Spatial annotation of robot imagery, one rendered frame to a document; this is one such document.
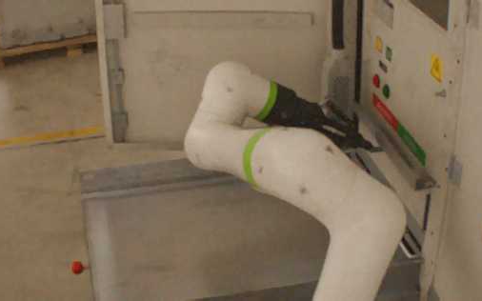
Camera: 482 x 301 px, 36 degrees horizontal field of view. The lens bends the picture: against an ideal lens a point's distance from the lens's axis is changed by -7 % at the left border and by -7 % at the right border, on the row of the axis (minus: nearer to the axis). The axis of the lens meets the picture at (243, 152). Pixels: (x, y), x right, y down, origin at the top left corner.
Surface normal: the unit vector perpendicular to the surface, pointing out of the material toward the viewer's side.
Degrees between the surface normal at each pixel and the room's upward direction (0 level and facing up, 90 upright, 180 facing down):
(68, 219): 0
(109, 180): 90
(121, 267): 0
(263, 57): 90
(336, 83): 90
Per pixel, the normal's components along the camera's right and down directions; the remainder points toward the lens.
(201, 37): -0.07, 0.49
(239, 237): -0.01, -0.87
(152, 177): 0.22, 0.47
